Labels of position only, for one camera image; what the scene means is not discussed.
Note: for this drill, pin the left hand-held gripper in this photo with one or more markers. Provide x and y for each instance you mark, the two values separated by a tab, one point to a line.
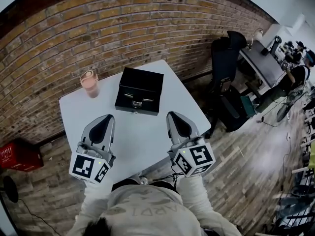
82	167

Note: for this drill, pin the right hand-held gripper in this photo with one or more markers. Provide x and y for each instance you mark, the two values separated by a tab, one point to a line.
201	156

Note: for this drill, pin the clear glass piece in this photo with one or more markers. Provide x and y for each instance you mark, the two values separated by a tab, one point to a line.
136	104

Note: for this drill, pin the person's right forearm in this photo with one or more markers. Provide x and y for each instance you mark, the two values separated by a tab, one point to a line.
194	193

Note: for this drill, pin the person's left forearm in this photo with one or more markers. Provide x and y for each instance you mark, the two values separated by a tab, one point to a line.
96	198

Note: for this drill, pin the pink drinking bottle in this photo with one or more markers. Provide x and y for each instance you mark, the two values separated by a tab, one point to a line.
90	87

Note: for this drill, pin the person's shoe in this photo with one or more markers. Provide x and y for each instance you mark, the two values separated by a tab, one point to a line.
143	180

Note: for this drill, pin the green storage box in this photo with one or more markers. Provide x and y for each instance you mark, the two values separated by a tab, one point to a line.
247	105

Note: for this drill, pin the person's torso beige sweatshirt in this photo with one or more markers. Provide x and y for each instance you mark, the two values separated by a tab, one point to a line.
147	205

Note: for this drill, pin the black office chair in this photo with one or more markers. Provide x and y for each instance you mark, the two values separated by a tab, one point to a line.
224	63

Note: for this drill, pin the red plastic crate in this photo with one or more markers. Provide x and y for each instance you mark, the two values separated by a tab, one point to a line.
19	156

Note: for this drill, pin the dark grey desk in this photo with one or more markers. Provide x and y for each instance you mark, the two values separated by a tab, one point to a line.
263	65

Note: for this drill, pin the black floor fan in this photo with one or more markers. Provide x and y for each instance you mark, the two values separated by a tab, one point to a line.
285	110

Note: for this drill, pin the white floor socket strip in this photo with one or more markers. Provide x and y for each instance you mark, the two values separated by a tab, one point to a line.
288	136

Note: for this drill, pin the black round stand base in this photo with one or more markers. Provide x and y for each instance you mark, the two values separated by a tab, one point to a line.
11	189

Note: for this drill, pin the small black box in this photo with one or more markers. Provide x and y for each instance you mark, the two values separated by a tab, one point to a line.
264	51

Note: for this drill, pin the white desk lamp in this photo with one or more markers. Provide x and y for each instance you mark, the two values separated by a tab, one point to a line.
258	34

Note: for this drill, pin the yellow-green panel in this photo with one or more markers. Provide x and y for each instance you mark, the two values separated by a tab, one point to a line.
312	156

